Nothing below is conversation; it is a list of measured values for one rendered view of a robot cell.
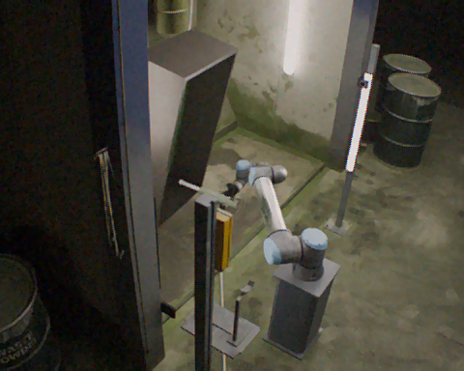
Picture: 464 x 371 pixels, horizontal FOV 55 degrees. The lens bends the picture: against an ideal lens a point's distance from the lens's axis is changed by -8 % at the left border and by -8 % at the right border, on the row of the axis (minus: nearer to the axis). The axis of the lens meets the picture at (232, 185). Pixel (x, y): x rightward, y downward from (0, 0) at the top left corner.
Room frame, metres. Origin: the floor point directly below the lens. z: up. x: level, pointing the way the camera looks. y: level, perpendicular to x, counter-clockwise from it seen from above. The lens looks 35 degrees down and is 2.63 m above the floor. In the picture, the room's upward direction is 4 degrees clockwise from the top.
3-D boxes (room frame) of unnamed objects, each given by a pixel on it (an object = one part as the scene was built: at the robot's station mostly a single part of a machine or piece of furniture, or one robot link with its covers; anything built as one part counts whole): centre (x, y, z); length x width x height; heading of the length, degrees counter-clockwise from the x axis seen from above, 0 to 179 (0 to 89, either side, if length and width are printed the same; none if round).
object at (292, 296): (1.99, -0.48, 0.32); 0.31 x 0.31 x 0.64; 58
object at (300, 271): (1.99, -0.48, 0.69); 0.19 x 0.19 x 0.10
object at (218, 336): (1.42, 0.01, 0.78); 0.31 x 0.23 x 0.01; 58
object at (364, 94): (3.16, -0.92, 1.02); 0.06 x 0.02 x 0.83; 58
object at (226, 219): (1.35, 0.05, 1.42); 0.12 x 0.06 x 0.26; 58
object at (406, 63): (5.10, -1.92, 0.86); 0.54 x 0.54 x 0.01
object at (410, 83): (4.46, -1.81, 0.86); 0.54 x 0.54 x 0.01
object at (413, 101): (4.46, -1.81, 0.44); 0.59 x 0.58 x 0.89; 162
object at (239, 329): (1.44, 0.00, 0.95); 0.26 x 0.15 x 0.32; 58
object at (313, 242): (1.99, -0.47, 0.83); 0.17 x 0.15 x 0.18; 102
